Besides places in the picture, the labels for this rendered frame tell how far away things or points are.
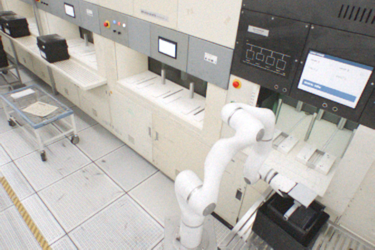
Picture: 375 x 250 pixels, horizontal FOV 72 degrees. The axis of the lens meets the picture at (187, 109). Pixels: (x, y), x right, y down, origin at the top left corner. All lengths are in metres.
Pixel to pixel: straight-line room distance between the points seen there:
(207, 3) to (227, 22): 0.18
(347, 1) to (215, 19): 0.71
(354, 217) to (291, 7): 1.20
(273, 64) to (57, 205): 2.22
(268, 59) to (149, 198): 1.75
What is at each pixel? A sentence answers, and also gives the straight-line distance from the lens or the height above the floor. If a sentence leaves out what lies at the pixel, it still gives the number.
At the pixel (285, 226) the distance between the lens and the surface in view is 1.50.
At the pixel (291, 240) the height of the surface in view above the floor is 0.91.
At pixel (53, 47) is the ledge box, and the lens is 3.47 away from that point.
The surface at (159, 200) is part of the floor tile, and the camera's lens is 2.66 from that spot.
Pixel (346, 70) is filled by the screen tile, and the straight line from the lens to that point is 1.44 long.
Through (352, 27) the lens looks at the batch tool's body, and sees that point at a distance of 1.40.
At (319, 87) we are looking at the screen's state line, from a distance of 1.49.
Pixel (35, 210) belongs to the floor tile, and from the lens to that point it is 2.84.
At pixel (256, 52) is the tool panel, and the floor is 1.59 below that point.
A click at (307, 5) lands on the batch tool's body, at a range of 1.44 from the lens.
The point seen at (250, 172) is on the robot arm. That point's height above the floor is 1.12.
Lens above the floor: 2.08
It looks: 32 degrees down
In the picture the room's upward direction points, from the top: 4 degrees clockwise
